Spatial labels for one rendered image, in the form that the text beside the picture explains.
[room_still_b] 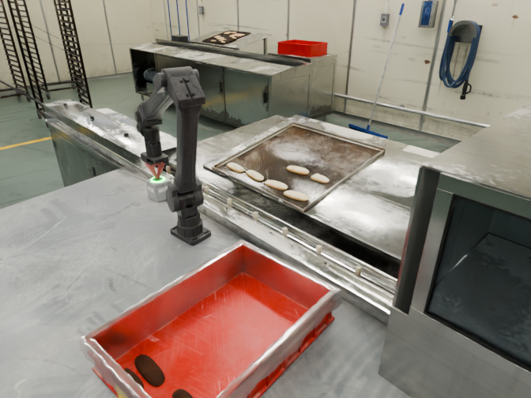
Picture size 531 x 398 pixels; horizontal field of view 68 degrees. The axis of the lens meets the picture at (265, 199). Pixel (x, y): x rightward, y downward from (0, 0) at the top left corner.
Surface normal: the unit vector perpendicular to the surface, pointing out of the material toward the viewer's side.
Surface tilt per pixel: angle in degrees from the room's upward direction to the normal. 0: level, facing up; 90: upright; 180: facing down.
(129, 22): 90
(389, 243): 10
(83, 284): 0
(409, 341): 90
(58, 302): 0
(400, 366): 90
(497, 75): 90
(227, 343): 0
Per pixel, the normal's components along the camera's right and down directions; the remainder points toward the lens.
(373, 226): -0.12, -0.81
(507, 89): -0.72, 0.33
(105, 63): 0.69, 0.33
